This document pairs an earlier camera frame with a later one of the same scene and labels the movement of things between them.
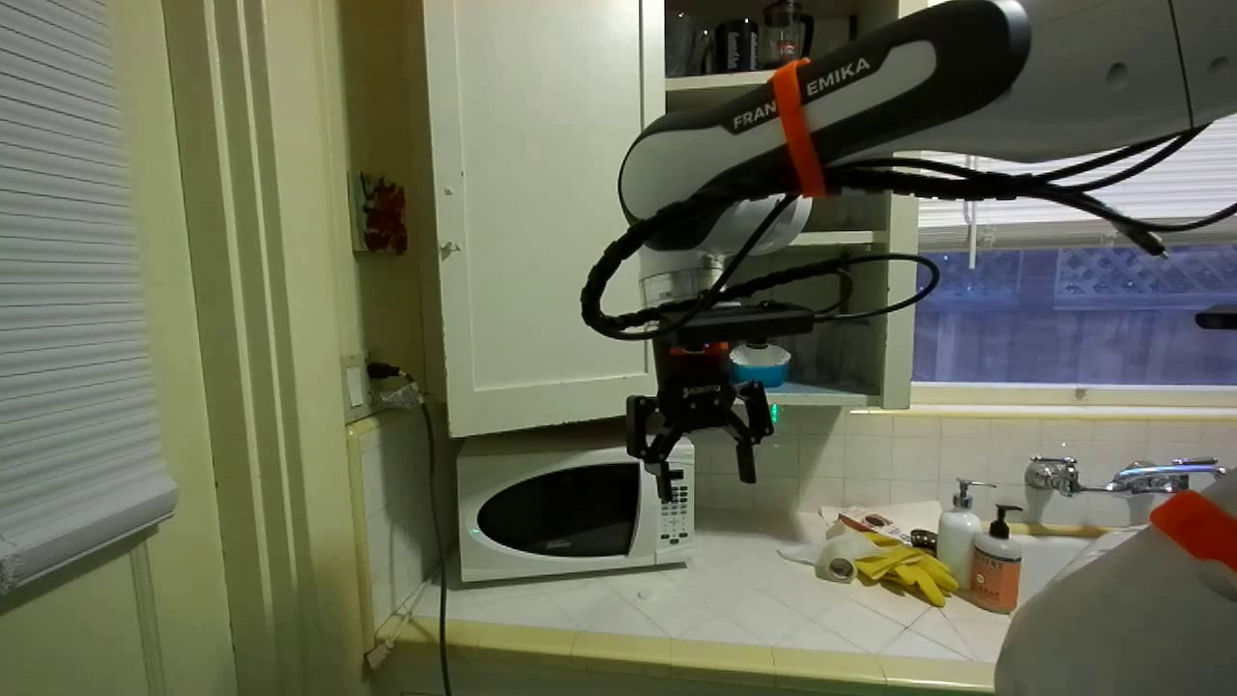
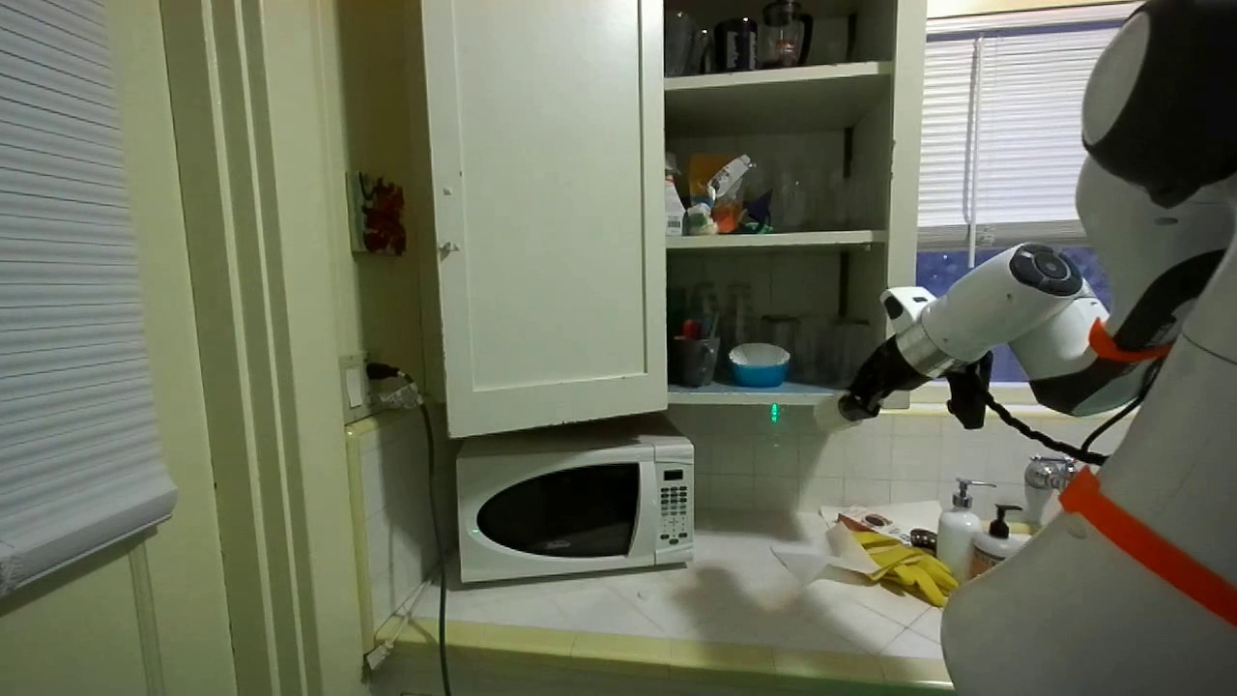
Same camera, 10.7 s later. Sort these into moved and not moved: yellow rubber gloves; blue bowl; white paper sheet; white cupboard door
Moved: white paper sheet
Not moved: white cupboard door; blue bowl; yellow rubber gloves
